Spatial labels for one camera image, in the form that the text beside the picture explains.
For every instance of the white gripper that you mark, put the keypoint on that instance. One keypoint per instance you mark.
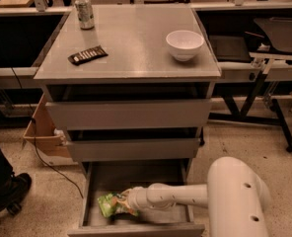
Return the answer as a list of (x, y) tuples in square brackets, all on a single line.
[(135, 197)]

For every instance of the green rice chip bag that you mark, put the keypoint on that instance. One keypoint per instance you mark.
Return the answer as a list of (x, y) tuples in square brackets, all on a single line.
[(115, 203)]

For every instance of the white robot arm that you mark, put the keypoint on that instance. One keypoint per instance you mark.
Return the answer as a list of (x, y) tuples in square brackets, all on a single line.
[(234, 194)]

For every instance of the grey bottom drawer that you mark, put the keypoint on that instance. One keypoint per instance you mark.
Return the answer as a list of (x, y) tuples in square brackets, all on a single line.
[(115, 177)]

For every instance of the grey drawer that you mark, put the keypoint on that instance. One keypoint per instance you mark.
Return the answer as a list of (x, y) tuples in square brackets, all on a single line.
[(133, 144), (115, 177), (129, 106)]

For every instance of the grey middle drawer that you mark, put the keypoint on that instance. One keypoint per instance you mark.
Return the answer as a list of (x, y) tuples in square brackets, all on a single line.
[(133, 144)]

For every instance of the grey top drawer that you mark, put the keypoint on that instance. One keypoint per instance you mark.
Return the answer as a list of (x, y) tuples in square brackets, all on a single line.
[(129, 106)]

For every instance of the grey drawer cabinet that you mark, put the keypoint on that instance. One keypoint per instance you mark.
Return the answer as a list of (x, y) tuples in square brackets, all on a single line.
[(134, 37)]

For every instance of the cardboard box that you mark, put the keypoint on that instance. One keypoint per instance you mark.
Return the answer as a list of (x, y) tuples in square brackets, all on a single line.
[(42, 133)]

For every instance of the black shoe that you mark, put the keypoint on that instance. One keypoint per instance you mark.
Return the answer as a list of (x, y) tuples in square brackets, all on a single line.
[(13, 192)]

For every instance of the dark snack bar wrapper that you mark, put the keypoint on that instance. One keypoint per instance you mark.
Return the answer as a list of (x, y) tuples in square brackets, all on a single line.
[(87, 55)]

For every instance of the white bowl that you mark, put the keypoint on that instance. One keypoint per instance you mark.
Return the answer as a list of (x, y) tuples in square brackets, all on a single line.
[(184, 45)]

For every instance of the silver soda can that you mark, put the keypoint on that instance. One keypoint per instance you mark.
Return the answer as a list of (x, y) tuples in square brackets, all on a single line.
[(85, 14)]

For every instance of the dark grey tray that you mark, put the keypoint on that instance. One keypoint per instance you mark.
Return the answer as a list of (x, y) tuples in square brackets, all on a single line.
[(278, 31)]

